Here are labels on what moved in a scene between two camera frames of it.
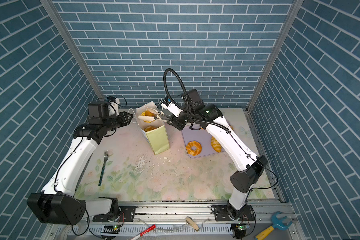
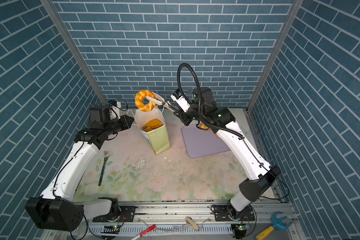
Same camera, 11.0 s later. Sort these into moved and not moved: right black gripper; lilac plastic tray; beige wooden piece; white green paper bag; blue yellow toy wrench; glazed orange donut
Moved: right black gripper; glazed orange donut
Not moved: blue yellow toy wrench; lilac plastic tray; beige wooden piece; white green paper bag
